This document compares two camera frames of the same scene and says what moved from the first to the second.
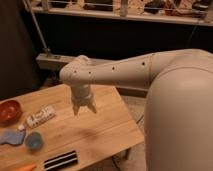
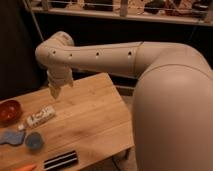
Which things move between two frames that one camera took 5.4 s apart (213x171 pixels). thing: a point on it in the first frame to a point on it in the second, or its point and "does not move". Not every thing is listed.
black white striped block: x=61 y=160 does not move
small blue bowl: x=34 y=140 does not move
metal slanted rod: x=46 y=50 does not move
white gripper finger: x=76 y=109 to x=55 y=90
